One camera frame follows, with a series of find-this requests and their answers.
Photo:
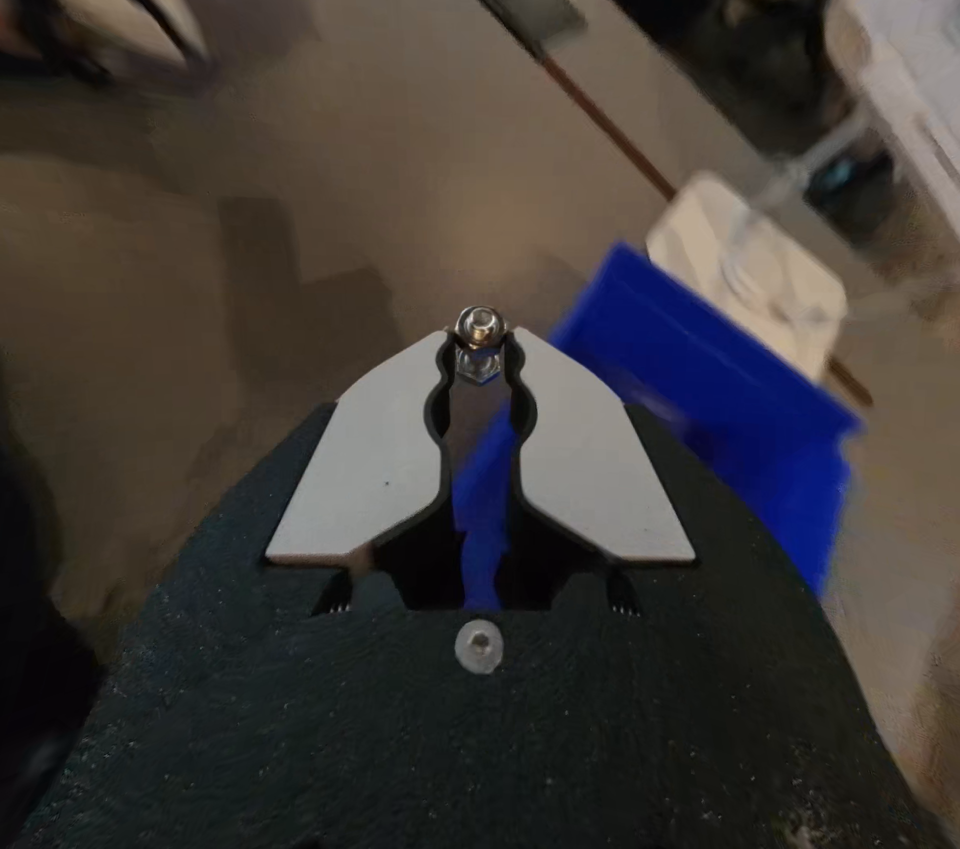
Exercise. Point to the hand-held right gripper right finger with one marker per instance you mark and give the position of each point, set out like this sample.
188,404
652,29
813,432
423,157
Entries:
600,474

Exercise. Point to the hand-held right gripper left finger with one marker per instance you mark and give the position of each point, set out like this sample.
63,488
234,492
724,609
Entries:
360,474

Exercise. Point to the blue plastic bin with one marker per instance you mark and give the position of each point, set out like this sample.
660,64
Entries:
675,369

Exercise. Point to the steel hex bolt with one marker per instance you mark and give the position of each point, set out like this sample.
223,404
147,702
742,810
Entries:
480,325

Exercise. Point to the instruction sign stand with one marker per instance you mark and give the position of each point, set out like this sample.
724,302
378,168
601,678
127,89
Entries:
697,226

